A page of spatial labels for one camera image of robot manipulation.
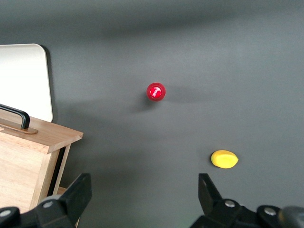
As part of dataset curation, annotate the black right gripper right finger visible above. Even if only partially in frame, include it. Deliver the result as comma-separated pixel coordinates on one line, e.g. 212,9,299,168
190,173,283,228

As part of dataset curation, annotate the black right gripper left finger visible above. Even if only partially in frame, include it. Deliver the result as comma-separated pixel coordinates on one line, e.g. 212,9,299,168
0,172,93,228

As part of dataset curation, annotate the wooden drawer with inside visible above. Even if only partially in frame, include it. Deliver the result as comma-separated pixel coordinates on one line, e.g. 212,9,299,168
0,114,84,213

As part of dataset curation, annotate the black metal drawer handle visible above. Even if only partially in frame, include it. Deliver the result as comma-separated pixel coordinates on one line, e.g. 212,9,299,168
0,104,38,135

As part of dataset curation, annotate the yellow lemon toy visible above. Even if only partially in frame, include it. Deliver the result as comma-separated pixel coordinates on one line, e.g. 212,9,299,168
210,149,239,170

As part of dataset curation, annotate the red bottle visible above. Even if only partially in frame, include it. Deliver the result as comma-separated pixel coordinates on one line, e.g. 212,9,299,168
145,82,167,103

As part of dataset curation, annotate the cream rectangular tray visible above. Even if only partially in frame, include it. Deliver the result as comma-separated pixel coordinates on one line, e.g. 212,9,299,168
0,43,53,123

